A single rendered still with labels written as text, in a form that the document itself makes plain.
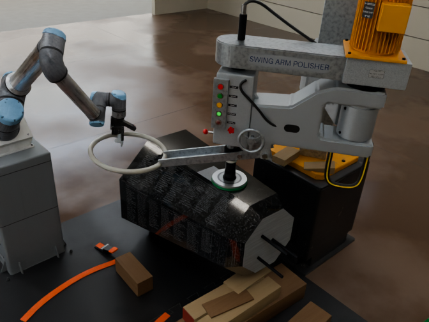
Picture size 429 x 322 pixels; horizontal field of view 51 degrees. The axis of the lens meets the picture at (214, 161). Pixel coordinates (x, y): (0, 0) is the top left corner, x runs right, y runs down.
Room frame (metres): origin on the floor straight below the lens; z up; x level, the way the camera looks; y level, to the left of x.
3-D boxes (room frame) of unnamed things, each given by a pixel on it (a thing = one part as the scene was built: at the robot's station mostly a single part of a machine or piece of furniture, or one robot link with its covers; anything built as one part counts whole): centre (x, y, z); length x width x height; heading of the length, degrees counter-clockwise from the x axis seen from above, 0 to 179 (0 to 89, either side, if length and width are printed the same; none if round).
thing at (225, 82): (2.22, -0.01, 1.37); 0.08 x 0.03 x 0.28; 80
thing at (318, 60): (2.26, -0.44, 1.62); 0.96 x 0.25 x 0.17; 80
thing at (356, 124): (2.20, -0.75, 1.34); 0.19 x 0.19 x 0.20
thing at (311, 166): (2.61, -0.71, 0.80); 0.20 x 0.10 x 0.05; 81
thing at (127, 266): (2.24, 0.50, 0.07); 0.30 x 0.12 x 0.12; 41
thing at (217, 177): (2.32, -0.10, 0.84); 0.21 x 0.21 x 0.01
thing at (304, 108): (2.24, -0.48, 1.30); 0.74 x 0.23 x 0.49; 80
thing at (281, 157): (2.72, -0.49, 0.81); 0.20 x 0.10 x 0.05; 141
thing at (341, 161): (2.85, -0.71, 0.76); 0.49 x 0.49 x 0.05; 43
